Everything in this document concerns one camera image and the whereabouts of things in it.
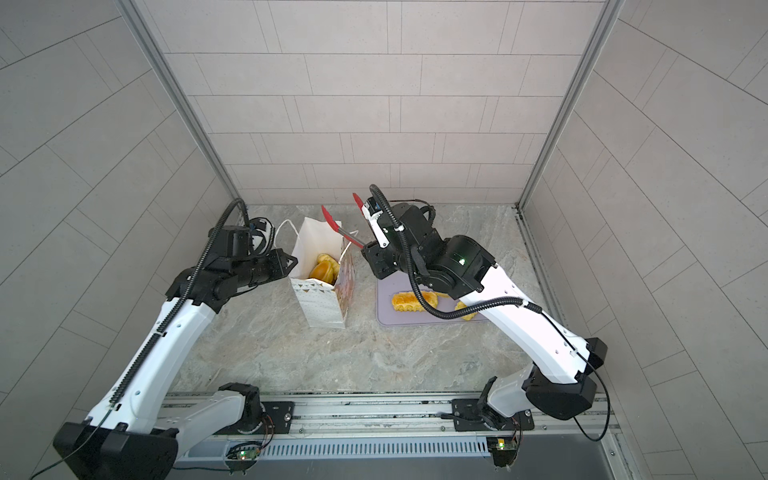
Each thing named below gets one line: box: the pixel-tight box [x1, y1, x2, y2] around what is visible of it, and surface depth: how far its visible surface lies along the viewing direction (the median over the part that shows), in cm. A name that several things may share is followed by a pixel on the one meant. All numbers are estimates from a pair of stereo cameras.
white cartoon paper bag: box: [289, 217, 356, 329], surface depth 77 cm
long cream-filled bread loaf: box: [392, 291, 438, 312], surface depth 89 cm
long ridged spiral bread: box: [317, 253, 340, 284], surface depth 90 cm
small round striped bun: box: [309, 253, 340, 285], surface depth 86 cm
